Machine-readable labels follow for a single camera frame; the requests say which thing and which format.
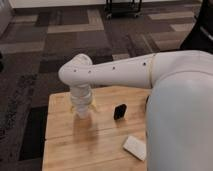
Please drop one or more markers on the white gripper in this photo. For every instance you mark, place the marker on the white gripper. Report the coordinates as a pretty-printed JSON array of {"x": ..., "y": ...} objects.
[{"x": 81, "y": 97}]

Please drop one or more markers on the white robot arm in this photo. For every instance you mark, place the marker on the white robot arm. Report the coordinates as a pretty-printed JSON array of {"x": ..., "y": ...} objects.
[{"x": 179, "y": 111}]

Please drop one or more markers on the white plastic cup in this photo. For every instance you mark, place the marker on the white plastic cup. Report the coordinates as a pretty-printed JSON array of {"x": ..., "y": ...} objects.
[{"x": 83, "y": 114}]

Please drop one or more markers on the small black block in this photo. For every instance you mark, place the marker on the small black block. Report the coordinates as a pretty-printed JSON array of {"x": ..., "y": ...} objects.
[{"x": 119, "y": 111}]

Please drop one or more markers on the blue patterned plate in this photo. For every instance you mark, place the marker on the blue patterned plate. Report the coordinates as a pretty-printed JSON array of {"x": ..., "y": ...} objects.
[{"x": 146, "y": 102}]

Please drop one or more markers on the black rolling cart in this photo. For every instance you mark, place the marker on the black rolling cart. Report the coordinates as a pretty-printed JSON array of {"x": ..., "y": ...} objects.
[{"x": 119, "y": 9}]

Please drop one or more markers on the black office chair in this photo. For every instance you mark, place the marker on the black office chair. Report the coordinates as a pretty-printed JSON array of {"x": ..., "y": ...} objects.
[{"x": 201, "y": 35}]

